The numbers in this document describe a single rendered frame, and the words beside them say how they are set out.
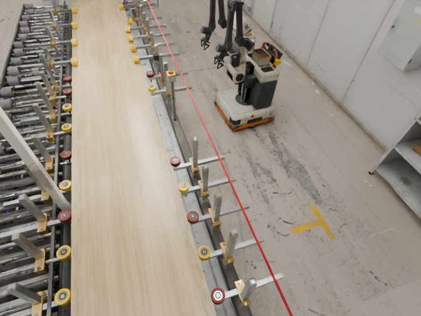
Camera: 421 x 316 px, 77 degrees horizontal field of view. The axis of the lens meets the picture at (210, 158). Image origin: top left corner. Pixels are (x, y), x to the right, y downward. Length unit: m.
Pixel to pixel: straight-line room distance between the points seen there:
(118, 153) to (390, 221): 2.83
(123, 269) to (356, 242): 2.27
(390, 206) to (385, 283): 0.90
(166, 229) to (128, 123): 1.06
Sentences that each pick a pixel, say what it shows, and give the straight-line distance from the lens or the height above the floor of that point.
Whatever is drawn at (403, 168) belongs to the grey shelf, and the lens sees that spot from 3.84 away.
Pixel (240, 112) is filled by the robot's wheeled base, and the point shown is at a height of 0.28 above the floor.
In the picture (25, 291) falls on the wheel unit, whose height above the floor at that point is 1.01.
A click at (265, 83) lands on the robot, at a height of 0.68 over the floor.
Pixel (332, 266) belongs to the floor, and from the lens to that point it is 2.90.
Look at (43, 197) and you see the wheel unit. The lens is 2.18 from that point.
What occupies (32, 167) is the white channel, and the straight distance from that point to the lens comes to 1.77.
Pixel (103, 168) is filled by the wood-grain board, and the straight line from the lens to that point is 2.12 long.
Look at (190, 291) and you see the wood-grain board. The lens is 1.63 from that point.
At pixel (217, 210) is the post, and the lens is 1.69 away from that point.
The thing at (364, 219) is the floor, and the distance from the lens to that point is 3.31.
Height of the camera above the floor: 2.48
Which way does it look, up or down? 50 degrees down
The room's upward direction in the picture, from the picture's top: 4 degrees clockwise
